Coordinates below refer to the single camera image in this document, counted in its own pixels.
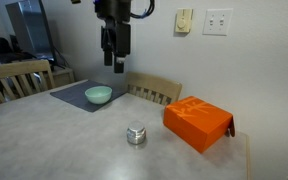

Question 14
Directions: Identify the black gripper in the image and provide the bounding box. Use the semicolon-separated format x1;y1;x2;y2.
100;18;132;74

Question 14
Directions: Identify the silver bottle lid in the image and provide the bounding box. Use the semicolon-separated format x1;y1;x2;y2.
127;120;146;133

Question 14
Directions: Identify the teal ceramic bowl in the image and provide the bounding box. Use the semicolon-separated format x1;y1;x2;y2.
84;85;113;105

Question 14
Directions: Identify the wooden chair with low backrest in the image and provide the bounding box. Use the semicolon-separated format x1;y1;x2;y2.
125;71;184;107

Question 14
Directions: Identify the light wooden side cabinet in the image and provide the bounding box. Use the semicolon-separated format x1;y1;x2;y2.
49;65;76;88

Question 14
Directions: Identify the blue-grey cloth placemat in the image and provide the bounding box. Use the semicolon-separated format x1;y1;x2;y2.
49;79;125;113

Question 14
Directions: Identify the black flat screen monitor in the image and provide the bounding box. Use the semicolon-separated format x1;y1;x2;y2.
5;0;57;63

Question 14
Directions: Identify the wooden chair with tall slats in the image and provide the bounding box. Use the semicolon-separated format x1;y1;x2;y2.
0;59;56;105

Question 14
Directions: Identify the orange cardboard box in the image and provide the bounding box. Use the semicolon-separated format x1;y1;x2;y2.
162;95;237;155

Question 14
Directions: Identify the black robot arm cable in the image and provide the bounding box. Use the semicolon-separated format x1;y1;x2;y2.
129;0;156;20

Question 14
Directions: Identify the beige wall thermostat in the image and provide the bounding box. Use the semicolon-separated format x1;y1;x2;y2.
174;8;194;34

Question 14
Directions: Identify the white light switch plate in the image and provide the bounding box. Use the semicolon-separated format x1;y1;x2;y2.
202;8;234;37

